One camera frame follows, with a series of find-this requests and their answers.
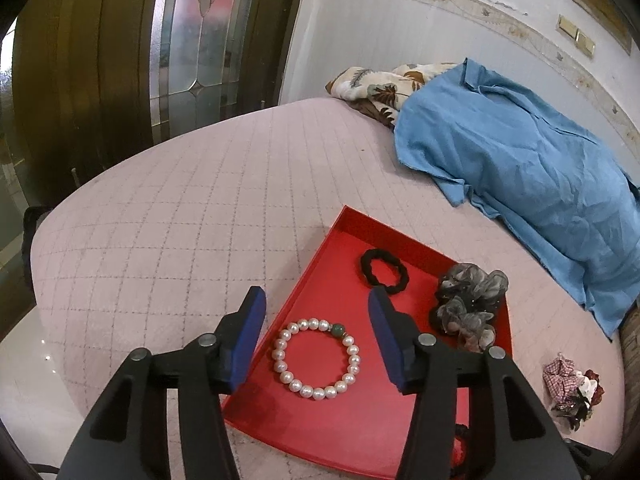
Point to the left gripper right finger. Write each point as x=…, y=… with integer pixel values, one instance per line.
x=511, y=435

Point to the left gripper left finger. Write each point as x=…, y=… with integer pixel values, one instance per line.
x=124, y=436

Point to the pink checked scrunchie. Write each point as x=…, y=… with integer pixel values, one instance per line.
x=561, y=379

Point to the white dotted scrunchie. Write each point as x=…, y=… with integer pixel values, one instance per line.
x=580, y=383

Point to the red dotted scrunchie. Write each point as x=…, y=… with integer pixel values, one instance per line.
x=594, y=392

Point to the grey chiffon scrunchie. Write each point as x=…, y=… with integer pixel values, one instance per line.
x=468, y=299

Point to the black hair claw clip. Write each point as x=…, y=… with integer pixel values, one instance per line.
x=575, y=410

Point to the pink quilted bedspread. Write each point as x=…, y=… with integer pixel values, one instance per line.
x=154, y=251

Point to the red cardboard tray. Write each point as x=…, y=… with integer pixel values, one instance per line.
x=362, y=431

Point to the blue cloth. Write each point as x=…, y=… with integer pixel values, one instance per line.
x=487, y=140

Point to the floral patterned fabric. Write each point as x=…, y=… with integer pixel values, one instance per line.
x=379, y=94

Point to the wooden glass door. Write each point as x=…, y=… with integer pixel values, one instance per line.
x=86, y=84

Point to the gold wall switch plate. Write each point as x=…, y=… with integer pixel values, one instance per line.
x=580, y=40

